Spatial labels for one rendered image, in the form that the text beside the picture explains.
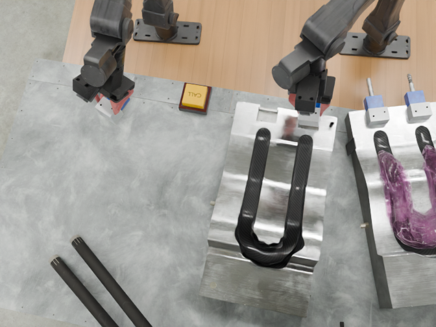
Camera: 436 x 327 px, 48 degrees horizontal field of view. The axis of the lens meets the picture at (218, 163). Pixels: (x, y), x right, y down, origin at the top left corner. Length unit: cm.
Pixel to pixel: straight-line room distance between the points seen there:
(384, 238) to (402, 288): 13
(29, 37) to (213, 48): 136
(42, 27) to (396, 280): 204
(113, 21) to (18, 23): 165
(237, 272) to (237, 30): 71
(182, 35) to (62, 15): 124
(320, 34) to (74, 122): 75
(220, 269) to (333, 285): 29
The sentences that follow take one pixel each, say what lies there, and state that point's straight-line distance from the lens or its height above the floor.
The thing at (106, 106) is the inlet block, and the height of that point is 95.
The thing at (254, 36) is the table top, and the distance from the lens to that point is 148.
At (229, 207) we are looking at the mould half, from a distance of 117.
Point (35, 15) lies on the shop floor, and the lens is 269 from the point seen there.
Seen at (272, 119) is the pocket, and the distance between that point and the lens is 130.
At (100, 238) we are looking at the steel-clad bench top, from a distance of 134.
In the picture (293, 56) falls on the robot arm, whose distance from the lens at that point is 104.
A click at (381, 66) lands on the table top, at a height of 80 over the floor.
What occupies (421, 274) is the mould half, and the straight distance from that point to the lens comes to 123.
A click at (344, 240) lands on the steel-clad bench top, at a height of 80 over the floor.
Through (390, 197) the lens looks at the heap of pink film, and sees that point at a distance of 124.
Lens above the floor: 207
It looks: 73 degrees down
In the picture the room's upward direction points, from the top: 11 degrees counter-clockwise
